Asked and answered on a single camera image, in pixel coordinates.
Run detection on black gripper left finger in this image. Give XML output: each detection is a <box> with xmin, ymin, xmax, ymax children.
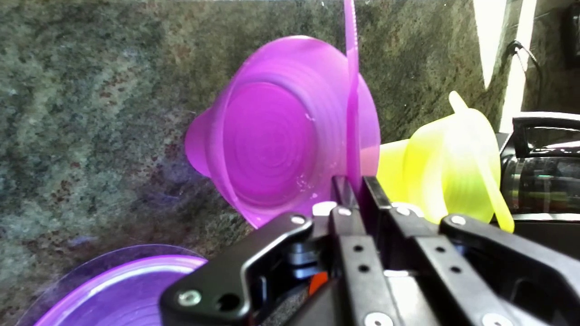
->
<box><xmin>157</xmin><ymin>176</ymin><xmax>387</xmax><ymax>326</ymax></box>

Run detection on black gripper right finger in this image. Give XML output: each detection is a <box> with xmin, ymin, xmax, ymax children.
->
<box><xmin>362</xmin><ymin>176</ymin><xmax>580</xmax><ymax>326</ymax></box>

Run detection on purple plastic knife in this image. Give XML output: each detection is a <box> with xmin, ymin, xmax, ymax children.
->
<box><xmin>340</xmin><ymin>0</ymin><xmax>364</xmax><ymax>183</ymax></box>

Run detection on yellow-green plastic utensil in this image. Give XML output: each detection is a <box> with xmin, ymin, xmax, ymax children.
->
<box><xmin>447</xmin><ymin>89</ymin><xmax>516</xmax><ymax>236</ymax></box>

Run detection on yellow-green plastic cup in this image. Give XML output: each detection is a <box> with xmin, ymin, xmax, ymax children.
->
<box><xmin>375</xmin><ymin>107</ymin><xmax>503</xmax><ymax>227</ymax></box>

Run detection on glass coffee carafe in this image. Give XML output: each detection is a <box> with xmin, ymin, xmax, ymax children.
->
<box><xmin>498</xmin><ymin>113</ymin><xmax>580</xmax><ymax>216</ymax></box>

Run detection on purple plastic plate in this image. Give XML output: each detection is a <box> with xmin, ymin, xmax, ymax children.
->
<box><xmin>16</xmin><ymin>243</ymin><xmax>210</xmax><ymax>326</ymax></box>

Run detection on black power cord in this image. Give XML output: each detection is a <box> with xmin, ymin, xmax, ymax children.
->
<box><xmin>509</xmin><ymin>38</ymin><xmax>545</xmax><ymax>107</ymax></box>

